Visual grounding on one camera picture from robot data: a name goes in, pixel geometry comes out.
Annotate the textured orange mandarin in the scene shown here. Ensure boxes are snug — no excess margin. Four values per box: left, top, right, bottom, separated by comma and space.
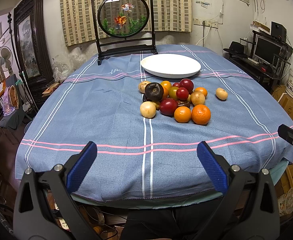
195, 87, 208, 98

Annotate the small red cherry tomato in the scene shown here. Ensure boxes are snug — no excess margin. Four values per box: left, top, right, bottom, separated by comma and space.
172, 82, 180, 88

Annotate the yellow orange tomato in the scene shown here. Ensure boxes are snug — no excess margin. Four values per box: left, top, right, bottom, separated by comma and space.
162, 87, 169, 100

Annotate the brown water chestnut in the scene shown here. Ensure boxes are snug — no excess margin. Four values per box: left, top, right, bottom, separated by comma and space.
177, 100, 190, 108

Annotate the dark red plum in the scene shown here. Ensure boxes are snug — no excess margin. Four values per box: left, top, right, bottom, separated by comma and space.
160, 98, 178, 116

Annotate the black speaker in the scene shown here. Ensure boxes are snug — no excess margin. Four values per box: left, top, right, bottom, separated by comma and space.
271, 21, 287, 43

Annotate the wall power strip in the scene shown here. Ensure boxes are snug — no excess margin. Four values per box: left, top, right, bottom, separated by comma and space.
193, 17, 219, 29

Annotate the large orange mandarin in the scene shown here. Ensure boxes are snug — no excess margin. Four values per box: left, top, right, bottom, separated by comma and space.
191, 105, 211, 125

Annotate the large red plum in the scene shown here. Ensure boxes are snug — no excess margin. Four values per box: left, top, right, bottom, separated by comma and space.
179, 79, 194, 94

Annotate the spotted pale apple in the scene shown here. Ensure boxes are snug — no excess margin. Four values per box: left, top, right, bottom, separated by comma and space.
138, 81, 151, 94

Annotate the computer monitor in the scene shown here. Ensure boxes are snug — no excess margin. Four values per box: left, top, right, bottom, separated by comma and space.
253, 36, 282, 64

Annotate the black desk rack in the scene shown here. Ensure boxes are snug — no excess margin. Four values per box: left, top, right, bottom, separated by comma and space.
224, 30, 293, 93

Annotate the white oval plate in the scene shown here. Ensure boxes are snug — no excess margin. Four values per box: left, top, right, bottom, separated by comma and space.
140, 54, 201, 79

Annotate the dark purple plum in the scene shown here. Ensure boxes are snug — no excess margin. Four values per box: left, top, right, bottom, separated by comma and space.
143, 94, 151, 102

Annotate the striped beige curtain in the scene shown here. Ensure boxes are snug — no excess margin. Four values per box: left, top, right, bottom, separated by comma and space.
60, 0, 192, 47

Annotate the dark mangosteen fruit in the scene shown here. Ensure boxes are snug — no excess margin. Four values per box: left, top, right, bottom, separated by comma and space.
145, 82, 164, 101

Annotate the small orange fruit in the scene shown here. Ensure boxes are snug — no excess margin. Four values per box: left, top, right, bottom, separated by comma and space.
161, 80, 172, 90

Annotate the pale speckled fruit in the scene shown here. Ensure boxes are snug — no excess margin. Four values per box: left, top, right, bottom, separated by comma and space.
215, 88, 228, 101

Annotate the dark framed painting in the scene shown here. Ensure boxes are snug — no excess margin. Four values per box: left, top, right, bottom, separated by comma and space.
14, 0, 53, 85

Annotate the smooth orange fruit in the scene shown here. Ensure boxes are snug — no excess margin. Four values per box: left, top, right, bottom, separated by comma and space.
174, 106, 191, 123

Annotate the green yellow tomato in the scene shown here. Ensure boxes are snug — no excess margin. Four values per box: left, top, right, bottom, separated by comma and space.
169, 86, 179, 101

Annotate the pale yellow round fruit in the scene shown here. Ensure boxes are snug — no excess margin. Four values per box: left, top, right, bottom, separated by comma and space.
140, 101, 157, 119

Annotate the goldfish screen black frame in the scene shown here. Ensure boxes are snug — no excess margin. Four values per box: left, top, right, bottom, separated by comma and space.
91, 0, 158, 65

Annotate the blue striped tablecloth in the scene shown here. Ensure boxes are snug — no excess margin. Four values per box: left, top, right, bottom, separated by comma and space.
15, 45, 293, 202

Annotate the standing fan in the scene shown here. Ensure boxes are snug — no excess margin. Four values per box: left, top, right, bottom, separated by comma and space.
0, 46, 14, 75

